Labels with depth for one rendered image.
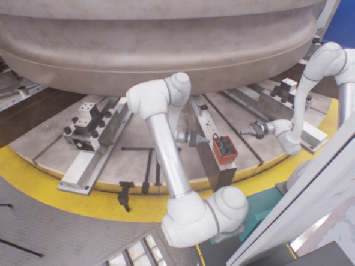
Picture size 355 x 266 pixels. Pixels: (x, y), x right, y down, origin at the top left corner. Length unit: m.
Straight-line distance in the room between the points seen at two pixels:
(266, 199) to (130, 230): 1.30
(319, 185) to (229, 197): 0.38
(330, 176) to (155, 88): 0.70
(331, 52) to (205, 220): 0.98
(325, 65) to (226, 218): 0.89
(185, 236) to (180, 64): 1.38
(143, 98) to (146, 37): 0.96
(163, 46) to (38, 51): 1.25
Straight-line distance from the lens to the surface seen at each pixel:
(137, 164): 2.02
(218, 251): 1.66
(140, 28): 1.76
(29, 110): 2.80
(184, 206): 0.84
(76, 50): 2.06
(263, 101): 2.49
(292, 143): 1.49
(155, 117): 0.88
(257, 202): 1.23
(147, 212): 2.09
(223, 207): 0.87
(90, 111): 1.91
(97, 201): 2.27
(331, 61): 1.25
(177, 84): 0.92
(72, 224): 2.26
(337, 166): 0.56
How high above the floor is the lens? 1.92
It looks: 45 degrees down
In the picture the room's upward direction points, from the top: straight up
